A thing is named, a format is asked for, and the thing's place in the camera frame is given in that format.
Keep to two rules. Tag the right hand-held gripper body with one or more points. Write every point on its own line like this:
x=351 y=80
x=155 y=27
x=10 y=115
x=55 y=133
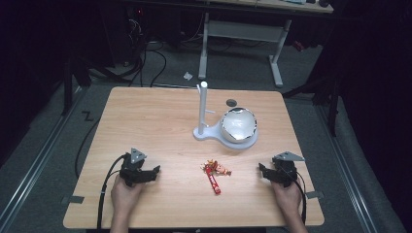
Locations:
x=285 y=170

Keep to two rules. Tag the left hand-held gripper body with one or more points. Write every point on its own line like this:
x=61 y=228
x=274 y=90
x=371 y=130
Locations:
x=131 y=171

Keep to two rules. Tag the person's left hand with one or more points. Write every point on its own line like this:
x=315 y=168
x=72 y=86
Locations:
x=124 y=195

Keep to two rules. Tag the person's right hand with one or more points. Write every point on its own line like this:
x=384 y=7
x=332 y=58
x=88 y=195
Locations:
x=286 y=199

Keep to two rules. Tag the grey tape strip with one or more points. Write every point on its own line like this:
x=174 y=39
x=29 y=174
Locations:
x=73 y=199
x=314 y=194

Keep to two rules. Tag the shiny silver bowl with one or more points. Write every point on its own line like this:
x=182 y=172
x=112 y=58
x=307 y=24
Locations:
x=239 y=124

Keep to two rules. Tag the red snack stick packet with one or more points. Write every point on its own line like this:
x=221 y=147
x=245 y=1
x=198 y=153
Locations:
x=213 y=183

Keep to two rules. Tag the white stand with pole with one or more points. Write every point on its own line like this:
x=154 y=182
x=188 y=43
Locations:
x=203 y=110

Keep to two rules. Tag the black metal stand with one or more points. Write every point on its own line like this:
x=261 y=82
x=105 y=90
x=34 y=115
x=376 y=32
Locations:
x=330 y=103
x=69 y=84

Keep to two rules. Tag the crumpled white paper scrap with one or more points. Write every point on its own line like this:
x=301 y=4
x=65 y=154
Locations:
x=187 y=76

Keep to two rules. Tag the white-framed desk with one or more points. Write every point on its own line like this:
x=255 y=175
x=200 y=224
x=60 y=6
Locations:
x=243 y=30

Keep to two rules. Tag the metal floor rail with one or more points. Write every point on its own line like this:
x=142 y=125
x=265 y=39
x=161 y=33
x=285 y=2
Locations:
x=35 y=161
x=348 y=174

